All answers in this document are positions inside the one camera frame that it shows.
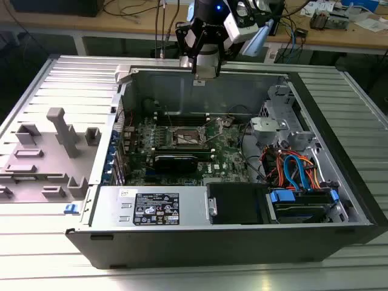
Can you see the black graphics card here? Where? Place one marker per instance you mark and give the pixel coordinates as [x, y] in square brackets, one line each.
[175, 163]

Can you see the grey plastic parts rack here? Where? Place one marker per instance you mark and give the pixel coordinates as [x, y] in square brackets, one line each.
[45, 169]

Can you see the printed leaflet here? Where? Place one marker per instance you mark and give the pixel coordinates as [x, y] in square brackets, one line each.
[318, 6]

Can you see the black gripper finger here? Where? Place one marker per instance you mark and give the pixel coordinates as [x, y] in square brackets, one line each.
[185, 45]
[222, 51]

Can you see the square silver CPU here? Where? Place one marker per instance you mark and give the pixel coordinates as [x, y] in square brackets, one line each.
[207, 72]

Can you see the CPU socket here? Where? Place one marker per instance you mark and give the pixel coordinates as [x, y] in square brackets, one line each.
[186, 138]

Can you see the thin metal locking lever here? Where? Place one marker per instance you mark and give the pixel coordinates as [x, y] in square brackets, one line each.
[214, 134]
[169, 116]

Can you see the green RAM stick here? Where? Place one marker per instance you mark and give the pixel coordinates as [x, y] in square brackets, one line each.
[182, 148]

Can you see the large black box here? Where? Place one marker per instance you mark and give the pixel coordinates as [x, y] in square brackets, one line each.
[60, 7]

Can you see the blue flat box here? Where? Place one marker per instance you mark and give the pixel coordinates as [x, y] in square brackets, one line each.
[360, 3]

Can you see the copper coil heatsink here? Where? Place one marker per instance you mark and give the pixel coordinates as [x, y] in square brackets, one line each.
[317, 20]

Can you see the silver metal drive cage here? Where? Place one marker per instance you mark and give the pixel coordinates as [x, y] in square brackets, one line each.
[266, 125]

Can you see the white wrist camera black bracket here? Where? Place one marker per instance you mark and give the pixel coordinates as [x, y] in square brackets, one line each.
[239, 31]

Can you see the small blue plastic clip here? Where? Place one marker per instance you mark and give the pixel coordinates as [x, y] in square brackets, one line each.
[71, 208]

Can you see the white paper sheet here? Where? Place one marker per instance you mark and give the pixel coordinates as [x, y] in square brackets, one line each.
[371, 25]

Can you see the silver pale blue robot arm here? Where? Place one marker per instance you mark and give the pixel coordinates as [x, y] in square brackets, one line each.
[257, 39]

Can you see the black and silver PC case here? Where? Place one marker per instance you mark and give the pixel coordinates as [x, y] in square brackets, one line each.
[182, 248]

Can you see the blue disk carrier with disk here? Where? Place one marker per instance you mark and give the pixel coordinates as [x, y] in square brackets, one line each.
[282, 197]

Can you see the black computer tower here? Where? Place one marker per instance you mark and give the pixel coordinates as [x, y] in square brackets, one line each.
[279, 21]

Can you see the grey electronic device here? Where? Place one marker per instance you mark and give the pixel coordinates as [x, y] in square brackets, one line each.
[338, 19]

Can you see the small black adapter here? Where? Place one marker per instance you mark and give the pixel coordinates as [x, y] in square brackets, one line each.
[302, 32]

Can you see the black RAM slot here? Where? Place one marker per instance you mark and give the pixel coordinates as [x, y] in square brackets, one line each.
[182, 120]
[182, 114]

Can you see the silver power supply unit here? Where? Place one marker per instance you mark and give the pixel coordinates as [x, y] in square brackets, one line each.
[109, 209]

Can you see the long wooden desk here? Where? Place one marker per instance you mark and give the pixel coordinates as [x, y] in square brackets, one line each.
[333, 38]

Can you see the green motherboard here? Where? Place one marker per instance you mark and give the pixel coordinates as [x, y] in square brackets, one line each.
[224, 151]

